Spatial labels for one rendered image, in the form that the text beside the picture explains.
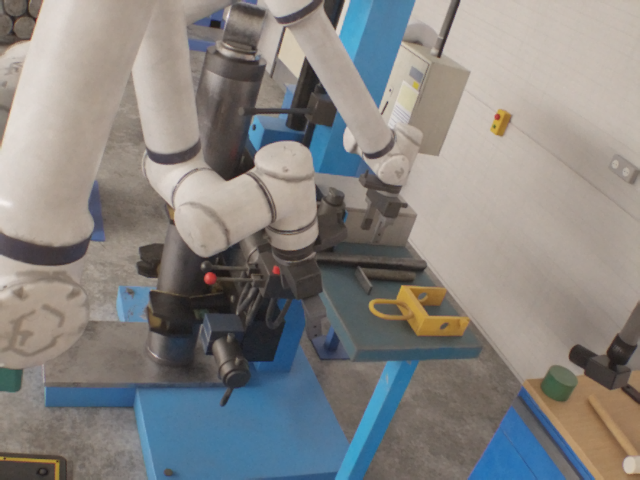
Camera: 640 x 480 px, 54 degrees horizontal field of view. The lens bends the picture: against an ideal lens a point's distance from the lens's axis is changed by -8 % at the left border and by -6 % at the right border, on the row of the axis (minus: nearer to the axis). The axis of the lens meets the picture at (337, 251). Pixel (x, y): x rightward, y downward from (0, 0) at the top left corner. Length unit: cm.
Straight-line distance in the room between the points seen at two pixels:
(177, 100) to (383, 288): 117
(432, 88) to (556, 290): 144
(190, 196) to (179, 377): 191
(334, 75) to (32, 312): 96
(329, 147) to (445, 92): 60
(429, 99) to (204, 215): 194
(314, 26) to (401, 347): 85
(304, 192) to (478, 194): 330
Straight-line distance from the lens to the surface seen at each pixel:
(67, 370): 280
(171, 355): 285
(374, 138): 165
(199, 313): 265
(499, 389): 378
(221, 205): 96
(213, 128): 233
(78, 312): 85
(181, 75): 98
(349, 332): 176
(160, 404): 276
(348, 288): 194
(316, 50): 152
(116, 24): 72
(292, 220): 104
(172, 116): 99
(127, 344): 296
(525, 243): 390
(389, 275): 204
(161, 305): 258
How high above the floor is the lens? 204
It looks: 28 degrees down
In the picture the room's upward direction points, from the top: 19 degrees clockwise
